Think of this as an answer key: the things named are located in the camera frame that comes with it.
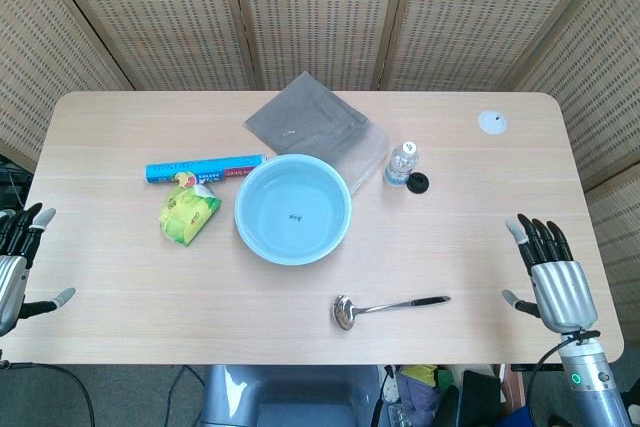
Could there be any purple bag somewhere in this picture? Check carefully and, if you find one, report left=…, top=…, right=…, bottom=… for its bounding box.
left=398, top=371, right=445, bottom=424

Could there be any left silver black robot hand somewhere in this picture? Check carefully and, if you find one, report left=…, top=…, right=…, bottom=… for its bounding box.
left=0, top=202, right=77, bottom=339

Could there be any yellow green object under table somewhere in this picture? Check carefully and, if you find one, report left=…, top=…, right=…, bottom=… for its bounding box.
left=402, top=364, right=437, bottom=384

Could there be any grey cloth in plastic bag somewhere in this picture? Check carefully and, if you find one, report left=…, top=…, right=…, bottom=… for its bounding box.
left=243, top=70, right=391, bottom=196

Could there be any black equipment beside table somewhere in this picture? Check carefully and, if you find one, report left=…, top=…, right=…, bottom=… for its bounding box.
left=0, top=153, right=34, bottom=214

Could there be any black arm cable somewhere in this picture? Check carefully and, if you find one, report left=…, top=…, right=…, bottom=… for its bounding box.
left=0, top=360, right=97, bottom=427
left=529, top=329, right=601, bottom=427

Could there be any blue cling film roll box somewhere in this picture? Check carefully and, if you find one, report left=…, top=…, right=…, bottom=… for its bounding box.
left=144, top=153, right=266, bottom=187

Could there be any round black plastic cap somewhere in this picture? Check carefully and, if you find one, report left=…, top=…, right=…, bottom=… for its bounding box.
left=405, top=172, right=431, bottom=194

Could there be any clear plastic water bottle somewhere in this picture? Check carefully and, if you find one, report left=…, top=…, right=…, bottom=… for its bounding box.
left=383, top=140, right=419, bottom=187

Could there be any light blue plastic basin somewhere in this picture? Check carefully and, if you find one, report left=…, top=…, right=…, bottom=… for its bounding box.
left=233, top=153, right=353, bottom=266

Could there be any white table cable grommet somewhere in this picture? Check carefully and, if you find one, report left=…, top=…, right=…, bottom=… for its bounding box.
left=477, top=109, right=508, bottom=136

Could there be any grey robot base body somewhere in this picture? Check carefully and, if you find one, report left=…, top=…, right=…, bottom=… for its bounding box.
left=199, top=364, right=386, bottom=427

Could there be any woven wooden folding screen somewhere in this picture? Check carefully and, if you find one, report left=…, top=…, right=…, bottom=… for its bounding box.
left=0, top=0, right=640, bottom=348

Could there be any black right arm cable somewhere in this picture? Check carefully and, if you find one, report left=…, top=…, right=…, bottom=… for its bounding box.
left=529, top=329, right=601, bottom=427

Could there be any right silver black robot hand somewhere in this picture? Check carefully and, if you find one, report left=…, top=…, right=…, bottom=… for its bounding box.
left=501, top=213, right=600, bottom=335

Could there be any yellow-green snack bag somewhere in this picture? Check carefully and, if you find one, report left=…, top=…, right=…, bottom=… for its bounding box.
left=158, top=181, right=222, bottom=248

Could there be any steel ladle with black handle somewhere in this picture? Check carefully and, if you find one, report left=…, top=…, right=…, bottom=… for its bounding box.
left=329, top=294, right=452, bottom=332

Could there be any blue object under table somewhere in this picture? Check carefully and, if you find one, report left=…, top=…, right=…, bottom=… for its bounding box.
left=499, top=404, right=534, bottom=427

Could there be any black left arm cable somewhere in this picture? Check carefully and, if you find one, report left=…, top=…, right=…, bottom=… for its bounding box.
left=0, top=360, right=97, bottom=427

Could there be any black box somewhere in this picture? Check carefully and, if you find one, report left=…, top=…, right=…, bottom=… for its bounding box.
left=458, top=369, right=504, bottom=427

